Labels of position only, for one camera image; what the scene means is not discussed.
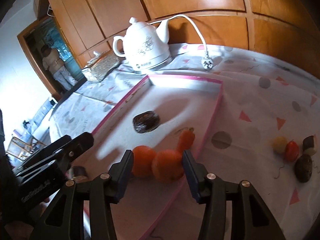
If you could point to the brown taro piece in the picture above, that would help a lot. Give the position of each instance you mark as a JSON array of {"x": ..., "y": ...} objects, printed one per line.
[{"x": 310, "y": 145}]

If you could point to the white patterned tablecloth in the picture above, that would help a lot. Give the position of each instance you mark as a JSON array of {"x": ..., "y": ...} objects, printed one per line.
[{"x": 250, "y": 100}]

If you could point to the silver kettle base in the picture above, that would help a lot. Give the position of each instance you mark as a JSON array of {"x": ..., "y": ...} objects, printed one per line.
[{"x": 160, "y": 66}]

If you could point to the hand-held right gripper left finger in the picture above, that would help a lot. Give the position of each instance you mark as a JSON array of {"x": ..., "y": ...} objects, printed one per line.
[{"x": 125, "y": 170}]

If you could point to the orange carrot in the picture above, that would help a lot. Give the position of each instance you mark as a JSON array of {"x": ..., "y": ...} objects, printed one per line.
[{"x": 186, "y": 140}]

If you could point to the dark avocado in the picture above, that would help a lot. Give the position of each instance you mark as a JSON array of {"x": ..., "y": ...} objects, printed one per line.
[{"x": 146, "y": 121}]

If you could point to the orange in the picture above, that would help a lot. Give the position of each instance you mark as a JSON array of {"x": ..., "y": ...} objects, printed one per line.
[
  {"x": 143, "y": 158},
  {"x": 167, "y": 165}
]

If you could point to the pale yellow round fruit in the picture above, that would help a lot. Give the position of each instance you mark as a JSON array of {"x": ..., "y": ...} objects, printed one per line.
[{"x": 280, "y": 144}]

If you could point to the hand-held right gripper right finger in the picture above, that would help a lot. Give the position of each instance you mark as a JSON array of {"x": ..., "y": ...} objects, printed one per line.
[{"x": 192, "y": 177}]

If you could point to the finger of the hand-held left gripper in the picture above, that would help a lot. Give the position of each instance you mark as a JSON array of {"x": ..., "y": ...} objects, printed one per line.
[
  {"x": 50, "y": 148},
  {"x": 80, "y": 142}
]

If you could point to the white ceramic electric kettle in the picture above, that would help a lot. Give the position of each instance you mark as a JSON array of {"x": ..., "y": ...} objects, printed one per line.
[{"x": 145, "y": 42}]

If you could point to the silver embossed tissue box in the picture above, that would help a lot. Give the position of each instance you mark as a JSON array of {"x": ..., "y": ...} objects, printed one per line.
[{"x": 102, "y": 66}]

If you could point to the pink shallow box tray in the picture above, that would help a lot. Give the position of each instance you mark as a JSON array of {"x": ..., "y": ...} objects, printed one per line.
[{"x": 175, "y": 100}]

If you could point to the wooden rack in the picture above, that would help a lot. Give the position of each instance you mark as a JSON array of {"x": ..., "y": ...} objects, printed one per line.
[{"x": 20, "y": 147}]

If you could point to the dark brown speckled fruit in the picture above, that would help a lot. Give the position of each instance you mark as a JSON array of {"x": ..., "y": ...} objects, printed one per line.
[{"x": 303, "y": 171}]

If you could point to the wooden door frame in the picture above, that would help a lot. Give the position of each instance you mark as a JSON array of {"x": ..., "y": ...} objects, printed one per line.
[{"x": 28, "y": 55}]

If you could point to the red tomato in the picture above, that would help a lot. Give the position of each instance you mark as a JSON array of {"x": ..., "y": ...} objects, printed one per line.
[{"x": 291, "y": 151}]

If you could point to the wooden panelled cabinet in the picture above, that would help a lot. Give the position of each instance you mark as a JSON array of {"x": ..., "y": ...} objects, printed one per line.
[{"x": 112, "y": 5}]

